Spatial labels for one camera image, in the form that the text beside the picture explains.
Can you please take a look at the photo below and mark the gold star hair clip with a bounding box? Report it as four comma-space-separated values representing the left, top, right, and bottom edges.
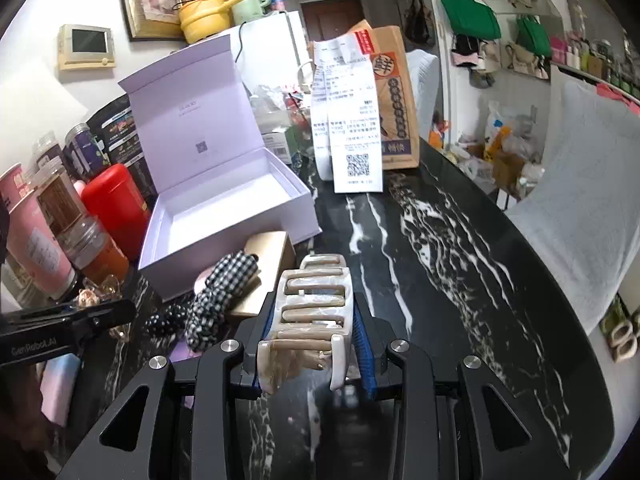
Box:
74, 274, 122, 309

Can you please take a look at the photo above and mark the pink round compact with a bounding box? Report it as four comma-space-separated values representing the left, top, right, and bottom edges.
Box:
193, 266, 214, 295

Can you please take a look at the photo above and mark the lavender gift box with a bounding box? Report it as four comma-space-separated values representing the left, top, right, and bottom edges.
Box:
119, 36, 321, 301

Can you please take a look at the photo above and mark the long white receipt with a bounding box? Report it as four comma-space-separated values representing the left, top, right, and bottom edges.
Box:
310, 32, 383, 194

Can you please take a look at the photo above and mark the black polka dot scrunchie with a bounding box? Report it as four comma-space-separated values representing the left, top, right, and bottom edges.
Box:
144, 300, 192, 339

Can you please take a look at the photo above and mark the clear jar orange label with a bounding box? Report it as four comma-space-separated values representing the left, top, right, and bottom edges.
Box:
58, 217, 129, 285

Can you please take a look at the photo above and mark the brown label clear jar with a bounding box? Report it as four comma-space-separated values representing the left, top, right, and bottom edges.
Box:
30, 156, 88, 237

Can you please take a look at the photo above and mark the purple signed box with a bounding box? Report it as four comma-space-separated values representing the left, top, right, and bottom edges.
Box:
168, 336, 202, 364

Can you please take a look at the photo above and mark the white mini fridge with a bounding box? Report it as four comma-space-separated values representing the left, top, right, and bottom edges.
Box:
199, 8, 314, 97

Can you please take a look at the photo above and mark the gold picture frame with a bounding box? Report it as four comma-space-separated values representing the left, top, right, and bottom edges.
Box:
117, 0, 187, 42

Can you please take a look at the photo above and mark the yellow pot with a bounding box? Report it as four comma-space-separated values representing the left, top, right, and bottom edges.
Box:
175, 0, 244, 44

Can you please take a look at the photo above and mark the green tote bag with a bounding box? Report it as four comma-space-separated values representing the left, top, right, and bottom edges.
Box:
440, 0, 501, 41

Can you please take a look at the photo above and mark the brown paper bag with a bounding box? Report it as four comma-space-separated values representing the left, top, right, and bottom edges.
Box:
307, 18, 421, 172

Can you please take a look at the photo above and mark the gingham checkered scrunchie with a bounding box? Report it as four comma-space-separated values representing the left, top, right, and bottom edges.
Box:
184, 250, 258, 352

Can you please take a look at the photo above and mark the black snack pouch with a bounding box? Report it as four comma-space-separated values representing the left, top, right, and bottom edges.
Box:
87, 94, 157, 207

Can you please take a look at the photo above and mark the cream hair claw clip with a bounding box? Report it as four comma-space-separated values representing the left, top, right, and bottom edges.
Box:
256, 254, 355, 396

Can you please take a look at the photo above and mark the red cylindrical canister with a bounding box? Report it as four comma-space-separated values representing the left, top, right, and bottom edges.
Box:
80, 164, 151, 261

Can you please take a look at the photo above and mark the light blue box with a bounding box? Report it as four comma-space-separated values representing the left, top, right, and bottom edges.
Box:
40, 354, 81, 427

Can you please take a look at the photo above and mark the white towel covered chair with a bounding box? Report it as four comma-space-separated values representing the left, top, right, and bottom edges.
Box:
506, 82, 639, 333

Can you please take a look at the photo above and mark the purple label jar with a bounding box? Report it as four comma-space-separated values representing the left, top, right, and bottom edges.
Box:
63, 122, 111, 182

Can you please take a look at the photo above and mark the wall intercom panel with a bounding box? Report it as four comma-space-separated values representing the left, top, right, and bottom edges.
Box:
58, 24, 116, 70

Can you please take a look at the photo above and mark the gold rectangular box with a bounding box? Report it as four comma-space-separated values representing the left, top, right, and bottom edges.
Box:
228, 231, 295, 318

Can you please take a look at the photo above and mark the pink paper cup stack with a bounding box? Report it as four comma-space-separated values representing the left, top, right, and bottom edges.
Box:
1, 162, 76, 301

